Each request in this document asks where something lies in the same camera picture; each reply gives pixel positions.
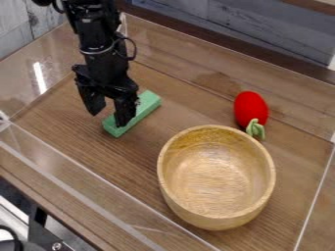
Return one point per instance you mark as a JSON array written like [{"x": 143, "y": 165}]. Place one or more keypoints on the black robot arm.
[{"x": 94, "y": 19}]

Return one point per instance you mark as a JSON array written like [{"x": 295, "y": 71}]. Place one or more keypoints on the green rectangular block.
[{"x": 150, "y": 103}]

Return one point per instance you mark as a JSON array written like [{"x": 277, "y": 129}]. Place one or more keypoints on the brown wooden bowl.
[{"x": 217, "y": 176}]

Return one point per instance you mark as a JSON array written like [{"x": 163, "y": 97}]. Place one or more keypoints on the clear acrylic corner bracket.
[{"x": 123, "y": 28}]

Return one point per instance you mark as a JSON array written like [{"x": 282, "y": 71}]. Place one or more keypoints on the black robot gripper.
[{"x": 102, "y": 78}]

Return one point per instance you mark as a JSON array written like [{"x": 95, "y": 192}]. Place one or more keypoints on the red plush strawberry toy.
[{"x": 251, "y": 113}]

